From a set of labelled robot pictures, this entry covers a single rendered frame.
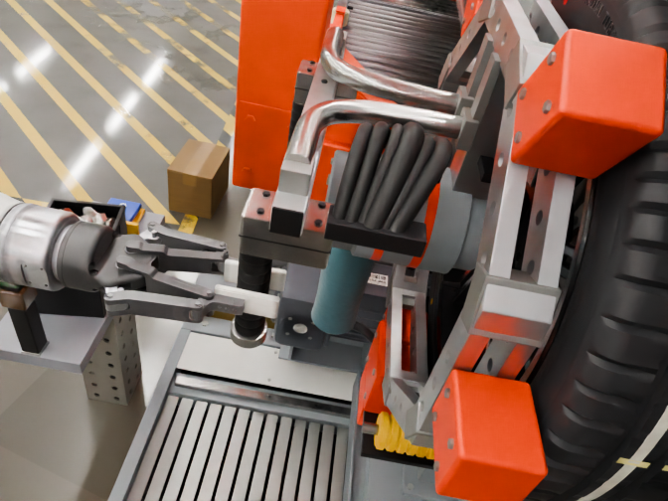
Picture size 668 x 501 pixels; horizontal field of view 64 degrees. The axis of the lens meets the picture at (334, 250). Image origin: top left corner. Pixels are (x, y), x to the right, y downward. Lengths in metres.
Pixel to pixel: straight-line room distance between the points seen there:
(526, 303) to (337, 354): 1.07
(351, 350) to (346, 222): 1.07
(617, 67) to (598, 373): 0.23
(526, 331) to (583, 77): 0.21
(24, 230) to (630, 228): 0.56
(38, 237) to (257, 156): 0.68
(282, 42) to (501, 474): 0.85
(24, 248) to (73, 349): 0.45
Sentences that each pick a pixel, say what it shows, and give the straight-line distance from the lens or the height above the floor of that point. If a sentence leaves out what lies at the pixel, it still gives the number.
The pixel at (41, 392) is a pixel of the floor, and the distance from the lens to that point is 1.57.
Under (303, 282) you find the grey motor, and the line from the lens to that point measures 1.21.
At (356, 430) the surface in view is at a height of 0.15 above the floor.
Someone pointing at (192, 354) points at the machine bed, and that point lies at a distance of 1.48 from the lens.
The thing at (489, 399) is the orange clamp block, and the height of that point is 0.88.
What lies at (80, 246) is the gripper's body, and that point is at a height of 0.86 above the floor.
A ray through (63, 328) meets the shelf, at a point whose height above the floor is 0.45.
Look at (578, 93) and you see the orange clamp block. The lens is 0.41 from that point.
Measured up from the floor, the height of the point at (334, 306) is 0.56.
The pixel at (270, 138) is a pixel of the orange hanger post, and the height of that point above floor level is 0.67.
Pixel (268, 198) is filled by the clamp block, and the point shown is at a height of 0.95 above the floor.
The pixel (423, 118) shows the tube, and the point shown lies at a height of 1.01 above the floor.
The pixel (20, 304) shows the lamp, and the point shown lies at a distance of 0.95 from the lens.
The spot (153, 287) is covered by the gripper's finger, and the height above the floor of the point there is 0.83.
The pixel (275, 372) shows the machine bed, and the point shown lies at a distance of 1.46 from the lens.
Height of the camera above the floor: 1.27
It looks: 41 degrees down
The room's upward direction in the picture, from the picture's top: 13 degrees clockwise
